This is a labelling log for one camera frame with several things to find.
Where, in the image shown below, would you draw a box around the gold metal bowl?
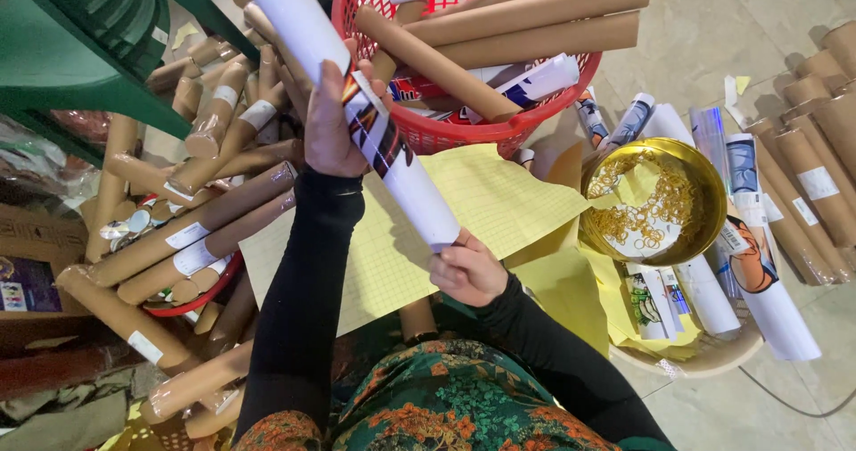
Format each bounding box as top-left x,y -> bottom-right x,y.
578,137 -> 729,267

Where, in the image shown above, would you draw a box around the long white poster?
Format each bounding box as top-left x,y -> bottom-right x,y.
233,0 -> 462,254

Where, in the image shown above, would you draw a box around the yellow grid paper sheet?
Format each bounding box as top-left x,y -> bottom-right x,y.
239,143 -> 593,338

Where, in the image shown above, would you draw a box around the red round basket rim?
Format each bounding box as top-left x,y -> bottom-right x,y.
142,250 -> 246,319

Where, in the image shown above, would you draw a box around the person's green floral dress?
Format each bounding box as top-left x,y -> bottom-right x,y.
230,307 -> 678,451

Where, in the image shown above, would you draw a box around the pile of silver tube caps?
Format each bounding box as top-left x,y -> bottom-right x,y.
98,193 -> 185,253

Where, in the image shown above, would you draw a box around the row of labelled cardboard tubes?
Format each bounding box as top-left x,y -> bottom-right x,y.
744,20 -> 856,287

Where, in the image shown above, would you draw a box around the red plastic basket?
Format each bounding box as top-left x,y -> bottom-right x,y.
331,0 -> 603,160

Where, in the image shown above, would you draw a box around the beige plastic basket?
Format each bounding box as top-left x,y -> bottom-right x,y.
607,289 -> 767,380

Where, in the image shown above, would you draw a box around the white and yellow paper scraps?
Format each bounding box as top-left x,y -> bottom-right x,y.
724,74 -> 753,129

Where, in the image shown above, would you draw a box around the green plastic chair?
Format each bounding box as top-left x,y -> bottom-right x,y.
0,0 -> 263,169

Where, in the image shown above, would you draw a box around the white rolled poster blue print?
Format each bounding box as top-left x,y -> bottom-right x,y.
465,53 -> 581,124

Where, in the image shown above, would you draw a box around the small yellow paper scrap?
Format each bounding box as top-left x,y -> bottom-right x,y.
171,22 -> 200,51

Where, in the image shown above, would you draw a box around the plain yellow paper sheets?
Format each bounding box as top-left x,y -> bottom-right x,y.
505,234 -> 703,364

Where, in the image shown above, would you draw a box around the heap of taped cardboard tubes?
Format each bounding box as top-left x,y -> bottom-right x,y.
55,0 -> 317,440

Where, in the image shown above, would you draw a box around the grey cloth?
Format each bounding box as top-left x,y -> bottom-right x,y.
0,389 -> 135,451

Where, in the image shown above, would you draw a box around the bundle of printed rolled posters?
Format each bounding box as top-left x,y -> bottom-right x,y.
574,86 -> 823,362

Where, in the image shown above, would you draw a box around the pile of yellow rubber bands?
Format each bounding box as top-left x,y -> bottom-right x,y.
587,150 -> 700,251

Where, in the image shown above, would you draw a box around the brown cardboard box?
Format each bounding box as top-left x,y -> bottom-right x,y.
0,200 -> 91,360

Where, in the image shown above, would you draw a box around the person's right hand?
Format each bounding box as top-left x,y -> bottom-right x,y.
428,228 -> 510,309

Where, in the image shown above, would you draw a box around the clear plastic bag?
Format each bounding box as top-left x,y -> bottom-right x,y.
0,111 -> 103,201

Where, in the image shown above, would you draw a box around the person's left hand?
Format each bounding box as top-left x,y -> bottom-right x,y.
304,37 -> 397,179

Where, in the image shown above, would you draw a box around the short brown cardboard tube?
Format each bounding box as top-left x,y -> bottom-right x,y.
399,296 -> 440,346

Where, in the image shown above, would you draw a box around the black cable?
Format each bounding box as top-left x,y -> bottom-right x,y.
738,366 -> 856,420

